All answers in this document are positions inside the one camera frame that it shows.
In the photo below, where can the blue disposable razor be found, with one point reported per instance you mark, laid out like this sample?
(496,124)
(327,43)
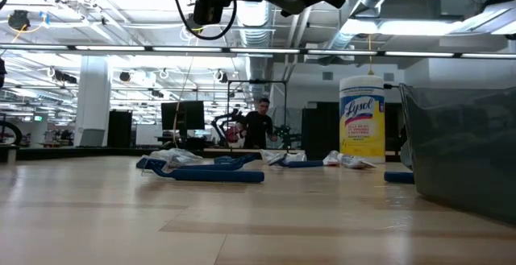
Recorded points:
(230,164)
(306,164)
(399,177)
(217,175)

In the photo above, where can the black background robot arm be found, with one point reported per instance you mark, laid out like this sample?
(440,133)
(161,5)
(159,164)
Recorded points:
(225,126)

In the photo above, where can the overhead light bar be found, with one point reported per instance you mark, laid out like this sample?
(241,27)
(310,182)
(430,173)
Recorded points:
(258,50)

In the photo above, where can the person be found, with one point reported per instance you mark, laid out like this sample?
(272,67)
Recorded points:
(258,128)

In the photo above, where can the black cabinet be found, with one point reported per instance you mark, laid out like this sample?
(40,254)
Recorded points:
(119,130)
(320,132)

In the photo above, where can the Lysol wipes canister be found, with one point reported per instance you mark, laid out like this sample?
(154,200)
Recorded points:
(363,128)

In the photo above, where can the black computer monitor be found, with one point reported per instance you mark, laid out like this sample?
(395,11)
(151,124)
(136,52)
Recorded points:
(181,116)

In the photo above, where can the white round pillar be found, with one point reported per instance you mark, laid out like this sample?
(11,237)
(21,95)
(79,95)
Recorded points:
(92,104)

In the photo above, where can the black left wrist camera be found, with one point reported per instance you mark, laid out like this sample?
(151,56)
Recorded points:
(211,7)

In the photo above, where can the black aluminium table frame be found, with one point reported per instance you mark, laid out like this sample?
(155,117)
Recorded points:
(80,153)

